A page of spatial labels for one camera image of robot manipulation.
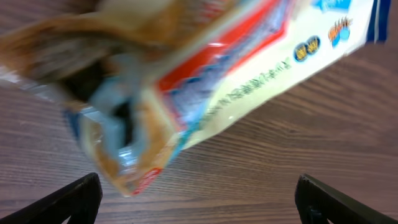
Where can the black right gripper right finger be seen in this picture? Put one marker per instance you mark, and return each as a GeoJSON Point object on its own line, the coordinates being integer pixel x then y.
{"type": "Point", "coordinates": [317, 202]}

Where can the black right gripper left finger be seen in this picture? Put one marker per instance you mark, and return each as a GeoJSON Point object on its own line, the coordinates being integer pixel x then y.
{"type": "Point", "coordinates": [77, 202]}

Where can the yellow snack chip bag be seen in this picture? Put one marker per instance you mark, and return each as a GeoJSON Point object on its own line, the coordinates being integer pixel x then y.
{"type": "Point", "coordinates": [141, 81]}

